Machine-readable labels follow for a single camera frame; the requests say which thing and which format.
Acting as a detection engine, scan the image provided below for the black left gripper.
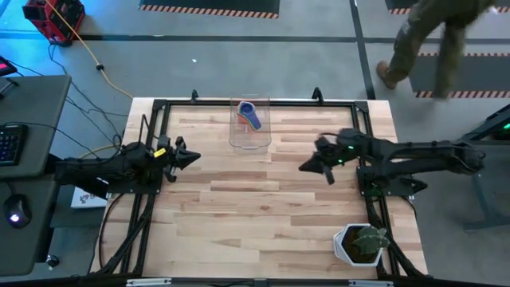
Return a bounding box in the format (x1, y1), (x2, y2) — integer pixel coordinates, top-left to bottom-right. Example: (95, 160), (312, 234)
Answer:
(153, 135), (202, 183)

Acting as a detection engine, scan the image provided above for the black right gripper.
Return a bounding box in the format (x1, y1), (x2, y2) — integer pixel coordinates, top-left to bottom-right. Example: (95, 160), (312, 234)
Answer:
(299, 129), (366, 186)

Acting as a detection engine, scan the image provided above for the clear plastic basket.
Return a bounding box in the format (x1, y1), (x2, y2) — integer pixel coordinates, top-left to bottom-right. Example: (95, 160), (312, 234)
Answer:
(229, 94), (273, 151)

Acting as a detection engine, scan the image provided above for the purple measuring cup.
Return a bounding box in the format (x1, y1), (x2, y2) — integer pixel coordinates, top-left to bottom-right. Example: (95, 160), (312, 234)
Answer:
(240, 102), (263, 132)

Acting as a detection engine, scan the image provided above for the white geometric planter pot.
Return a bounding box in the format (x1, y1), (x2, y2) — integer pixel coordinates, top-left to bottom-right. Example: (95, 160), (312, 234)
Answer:
(332, 222), (386, 268)

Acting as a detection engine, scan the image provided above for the green cactus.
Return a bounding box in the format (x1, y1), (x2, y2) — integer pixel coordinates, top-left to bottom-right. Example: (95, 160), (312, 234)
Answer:
(351, 224), (392, 257)

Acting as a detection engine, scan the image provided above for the white cardboard box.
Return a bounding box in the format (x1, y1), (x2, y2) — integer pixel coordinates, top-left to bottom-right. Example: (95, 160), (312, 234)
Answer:
(70, 185), (111, 210)

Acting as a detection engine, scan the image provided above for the black striped-edge floor mat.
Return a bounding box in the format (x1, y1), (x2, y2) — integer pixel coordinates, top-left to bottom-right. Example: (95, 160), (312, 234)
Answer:
(401, 52), (510, 100)
(138, 0), (281, 20)
(383, 0), (510, 16)

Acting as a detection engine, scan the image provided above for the grey desk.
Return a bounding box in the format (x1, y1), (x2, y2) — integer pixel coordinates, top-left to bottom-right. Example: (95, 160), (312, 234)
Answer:
(0, 74), (73, 277)

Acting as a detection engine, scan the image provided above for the person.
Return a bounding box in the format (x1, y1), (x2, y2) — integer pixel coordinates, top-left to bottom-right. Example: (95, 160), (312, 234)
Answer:
(375, 0), (499, 100)

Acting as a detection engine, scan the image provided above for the black keyboard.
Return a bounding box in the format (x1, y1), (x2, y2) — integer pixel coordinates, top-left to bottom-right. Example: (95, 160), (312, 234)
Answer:
(0, 124), (29, 167)

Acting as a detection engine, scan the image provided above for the black computer mouse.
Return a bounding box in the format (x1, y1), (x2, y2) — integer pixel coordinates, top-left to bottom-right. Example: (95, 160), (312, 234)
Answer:
(2, 194), (33, 230)

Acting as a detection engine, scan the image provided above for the red machine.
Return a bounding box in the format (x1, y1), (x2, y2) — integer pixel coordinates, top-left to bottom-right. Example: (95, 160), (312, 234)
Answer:
(22, 0), (87, 48)

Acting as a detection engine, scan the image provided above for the black device with green light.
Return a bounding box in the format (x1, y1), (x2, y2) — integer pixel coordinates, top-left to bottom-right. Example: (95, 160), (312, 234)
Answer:
(493, 119), (510, 141)

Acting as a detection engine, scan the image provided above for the black device with pink light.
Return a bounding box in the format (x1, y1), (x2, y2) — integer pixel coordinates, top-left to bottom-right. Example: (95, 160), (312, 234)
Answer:
(0, 55), (19, 77)

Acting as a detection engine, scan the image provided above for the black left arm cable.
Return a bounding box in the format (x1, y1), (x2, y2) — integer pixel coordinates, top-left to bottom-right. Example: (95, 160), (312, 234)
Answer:
(112, 113), (156, 160)

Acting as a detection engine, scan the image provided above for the black aluminium table frame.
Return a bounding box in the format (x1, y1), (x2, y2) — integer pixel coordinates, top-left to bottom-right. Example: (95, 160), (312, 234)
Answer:
(88, 97), (430, 280)

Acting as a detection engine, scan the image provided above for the silver metal bracket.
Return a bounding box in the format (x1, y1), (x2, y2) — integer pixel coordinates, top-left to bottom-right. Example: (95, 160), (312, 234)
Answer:
(347, 279), (394, 287)
(125, 277), (173, 287)

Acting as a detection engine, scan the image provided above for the yellow extension cable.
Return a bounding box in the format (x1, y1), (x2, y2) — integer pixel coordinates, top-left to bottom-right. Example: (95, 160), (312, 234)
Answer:
(44, 0), (135, 100)

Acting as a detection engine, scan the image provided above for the black floor cable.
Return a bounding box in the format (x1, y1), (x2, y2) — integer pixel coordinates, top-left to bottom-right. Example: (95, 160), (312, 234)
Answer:
(7, 42), (131, 135)

